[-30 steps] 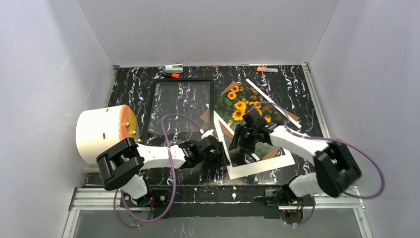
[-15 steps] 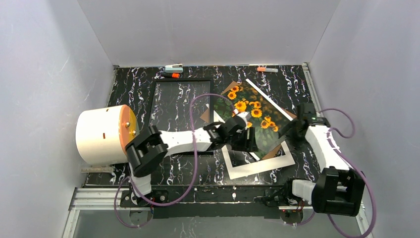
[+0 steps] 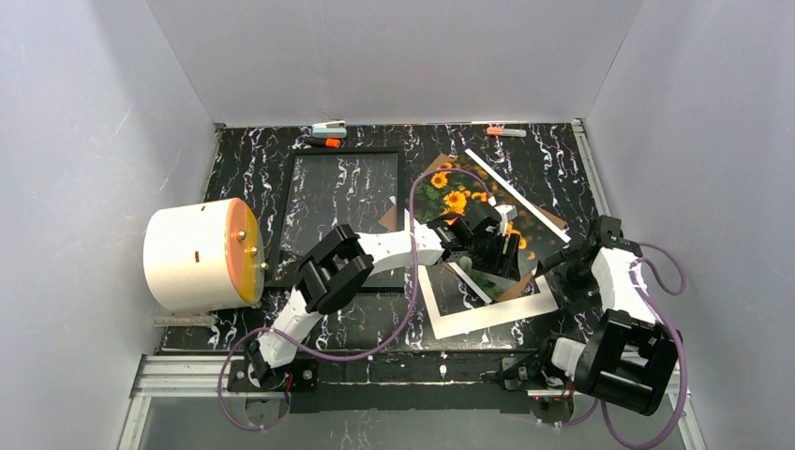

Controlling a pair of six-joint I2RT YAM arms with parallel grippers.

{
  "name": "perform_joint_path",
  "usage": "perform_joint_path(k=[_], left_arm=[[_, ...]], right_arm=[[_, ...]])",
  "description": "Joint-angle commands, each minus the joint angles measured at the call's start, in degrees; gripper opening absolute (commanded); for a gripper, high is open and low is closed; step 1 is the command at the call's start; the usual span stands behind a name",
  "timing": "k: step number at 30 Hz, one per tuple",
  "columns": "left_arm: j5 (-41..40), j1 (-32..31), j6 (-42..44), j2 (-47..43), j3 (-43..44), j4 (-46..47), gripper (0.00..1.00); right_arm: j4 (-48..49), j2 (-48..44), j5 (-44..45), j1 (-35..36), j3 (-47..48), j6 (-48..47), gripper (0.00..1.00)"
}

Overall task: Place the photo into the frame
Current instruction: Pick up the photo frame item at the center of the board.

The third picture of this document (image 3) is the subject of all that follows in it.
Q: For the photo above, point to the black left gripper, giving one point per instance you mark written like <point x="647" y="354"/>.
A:
<point x="502" y="249"/>

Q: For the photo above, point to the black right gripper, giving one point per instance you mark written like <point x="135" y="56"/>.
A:
<point x="564" y="259"/>

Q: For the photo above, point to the white mat board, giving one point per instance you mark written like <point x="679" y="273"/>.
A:
<point x="499" y="312"/>

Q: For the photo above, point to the sunflower photo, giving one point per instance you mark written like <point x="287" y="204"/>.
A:
<point x="503" y="238"/>

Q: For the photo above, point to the brown backing board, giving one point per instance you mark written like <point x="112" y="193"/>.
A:
<point x="460" y="185"/>

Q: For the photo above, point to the black picture frame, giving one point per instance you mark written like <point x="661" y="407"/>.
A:
<point x="363" y="187"/>

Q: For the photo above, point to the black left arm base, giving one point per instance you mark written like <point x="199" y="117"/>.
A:
<point x="273" y="376"/>

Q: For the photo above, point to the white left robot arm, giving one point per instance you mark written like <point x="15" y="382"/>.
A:
<point x="334" y="271"/>

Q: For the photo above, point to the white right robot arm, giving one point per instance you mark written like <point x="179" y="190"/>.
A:
<point x="630" y="356"/>

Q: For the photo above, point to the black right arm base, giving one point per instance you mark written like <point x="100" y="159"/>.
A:
<point x="533" y="371"/>

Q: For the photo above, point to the orange white marker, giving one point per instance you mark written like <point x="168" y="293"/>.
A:
<point x="506" y="132"/>

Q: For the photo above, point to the black orange marker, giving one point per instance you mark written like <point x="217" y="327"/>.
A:
<point x="323" y="142"/>

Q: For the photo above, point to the white cylinder orange lid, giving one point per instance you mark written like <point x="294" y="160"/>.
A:
<point x="204" y="257"/>

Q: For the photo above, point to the wooden ruler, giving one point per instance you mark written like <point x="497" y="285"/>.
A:
<point x="184" y="321"/>

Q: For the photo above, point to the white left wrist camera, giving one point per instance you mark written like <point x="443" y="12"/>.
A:
<point x="507" y="213"/>

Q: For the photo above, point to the aluminium rail frame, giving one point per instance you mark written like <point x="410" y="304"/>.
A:
<point x="397" y="382"/>

